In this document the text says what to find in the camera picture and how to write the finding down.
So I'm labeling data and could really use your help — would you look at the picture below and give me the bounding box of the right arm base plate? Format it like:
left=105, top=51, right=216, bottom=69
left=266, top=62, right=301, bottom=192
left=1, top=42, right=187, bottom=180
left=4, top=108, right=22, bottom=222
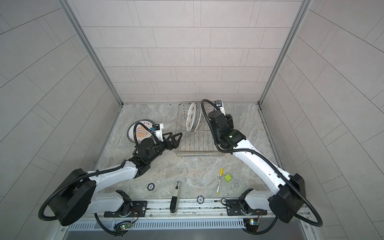
left=221, top=199, right=268, bottom=217

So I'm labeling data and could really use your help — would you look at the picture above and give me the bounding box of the circuit board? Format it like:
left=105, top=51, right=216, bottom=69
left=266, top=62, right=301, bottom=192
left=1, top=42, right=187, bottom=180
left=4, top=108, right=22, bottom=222
left=114, top=221, right=132, bottom=236
left=243, top=219, right=261, bottom=235

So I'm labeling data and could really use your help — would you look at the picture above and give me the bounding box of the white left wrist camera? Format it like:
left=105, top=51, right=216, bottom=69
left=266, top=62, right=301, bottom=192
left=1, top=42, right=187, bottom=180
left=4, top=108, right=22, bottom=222
left=151, top=124, right=164, bottom=142

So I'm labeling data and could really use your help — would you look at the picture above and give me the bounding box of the white blue striped plate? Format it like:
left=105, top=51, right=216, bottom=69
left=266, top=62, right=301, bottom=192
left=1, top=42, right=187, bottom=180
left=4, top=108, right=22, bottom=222
left=193, top=103, right=201, bottom=131

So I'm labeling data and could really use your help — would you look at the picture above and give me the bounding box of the white watermelon pattern plate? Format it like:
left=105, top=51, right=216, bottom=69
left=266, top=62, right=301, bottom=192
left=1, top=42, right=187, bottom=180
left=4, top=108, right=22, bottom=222
left=186, top=103, right=196, bottom=132

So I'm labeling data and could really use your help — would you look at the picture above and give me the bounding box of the left circuit board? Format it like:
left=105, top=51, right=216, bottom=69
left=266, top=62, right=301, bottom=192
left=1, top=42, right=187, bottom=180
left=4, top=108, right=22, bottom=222
left=114, top=221, right=132, bottom=236

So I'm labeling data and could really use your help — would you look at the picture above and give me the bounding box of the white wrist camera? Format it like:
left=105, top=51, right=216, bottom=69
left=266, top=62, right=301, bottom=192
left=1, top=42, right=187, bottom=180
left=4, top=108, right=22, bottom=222
left=215, top=100, right=226, bottom=115
left=151, top=124, right=164, bottom=142

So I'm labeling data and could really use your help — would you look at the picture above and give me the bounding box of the green cube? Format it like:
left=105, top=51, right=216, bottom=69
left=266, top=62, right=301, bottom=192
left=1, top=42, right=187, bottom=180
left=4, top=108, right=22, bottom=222
left=225, top=174, right=232, bottom=182

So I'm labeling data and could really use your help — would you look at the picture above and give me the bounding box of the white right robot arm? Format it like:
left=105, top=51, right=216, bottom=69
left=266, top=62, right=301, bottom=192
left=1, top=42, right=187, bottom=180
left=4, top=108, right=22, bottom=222
left=201, top=99, right=323, bottom=227

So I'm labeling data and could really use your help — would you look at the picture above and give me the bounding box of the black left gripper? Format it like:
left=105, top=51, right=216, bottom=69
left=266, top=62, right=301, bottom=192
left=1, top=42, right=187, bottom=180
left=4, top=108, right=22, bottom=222
left=146, top=131, right=183, bottom=165

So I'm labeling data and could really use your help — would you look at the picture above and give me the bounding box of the black white handheld scraper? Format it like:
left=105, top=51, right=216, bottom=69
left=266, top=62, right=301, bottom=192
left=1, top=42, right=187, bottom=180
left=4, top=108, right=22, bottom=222
left=170, top=181, right=181, bottom=216

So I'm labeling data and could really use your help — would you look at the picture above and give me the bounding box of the metal wire dish rack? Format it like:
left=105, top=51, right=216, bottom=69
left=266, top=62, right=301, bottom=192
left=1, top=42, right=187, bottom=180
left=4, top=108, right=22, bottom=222
left=176, top=103, right=223, bottom=158

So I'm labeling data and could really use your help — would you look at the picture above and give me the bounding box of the right circuit board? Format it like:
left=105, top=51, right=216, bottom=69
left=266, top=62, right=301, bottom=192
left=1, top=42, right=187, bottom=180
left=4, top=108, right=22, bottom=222
left=243, top=219, right=261, bottom=235

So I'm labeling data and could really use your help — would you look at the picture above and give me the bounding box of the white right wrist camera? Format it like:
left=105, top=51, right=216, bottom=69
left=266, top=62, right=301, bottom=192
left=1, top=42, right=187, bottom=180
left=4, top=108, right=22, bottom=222
left=215, top=100, right=226, bottom=115

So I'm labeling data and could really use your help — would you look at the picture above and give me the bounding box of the yellow capped white marker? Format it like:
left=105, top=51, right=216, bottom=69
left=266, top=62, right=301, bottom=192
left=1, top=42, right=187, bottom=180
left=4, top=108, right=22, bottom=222
left=216, top=168, right=224, bottom=195

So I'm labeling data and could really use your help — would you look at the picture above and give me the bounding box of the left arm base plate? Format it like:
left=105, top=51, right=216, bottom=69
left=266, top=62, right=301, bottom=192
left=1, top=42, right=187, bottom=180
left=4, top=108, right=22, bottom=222
left=104, top=201, right=148, bottom=219

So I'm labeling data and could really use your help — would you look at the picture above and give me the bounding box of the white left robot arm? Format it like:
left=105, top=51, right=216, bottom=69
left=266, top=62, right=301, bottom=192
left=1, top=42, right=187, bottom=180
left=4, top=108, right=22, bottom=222
left=38, top=122, right=183, bottom=226

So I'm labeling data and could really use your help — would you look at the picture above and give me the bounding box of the right round poker chip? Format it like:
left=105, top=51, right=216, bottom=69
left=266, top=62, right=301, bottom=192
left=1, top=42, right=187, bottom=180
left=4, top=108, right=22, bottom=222
left=197, top=196, right=205, bottom=204

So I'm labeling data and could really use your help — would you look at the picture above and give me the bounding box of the small sunburst plate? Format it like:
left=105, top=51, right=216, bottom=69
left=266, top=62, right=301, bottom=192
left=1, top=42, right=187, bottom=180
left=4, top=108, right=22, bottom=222
left=127, top=120, right=155, bottom=143

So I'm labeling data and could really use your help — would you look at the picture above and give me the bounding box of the aluminium front rail frame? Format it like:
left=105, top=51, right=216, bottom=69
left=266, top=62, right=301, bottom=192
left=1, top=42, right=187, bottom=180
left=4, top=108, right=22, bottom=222
left=58, top=196, right=311, bottom=222

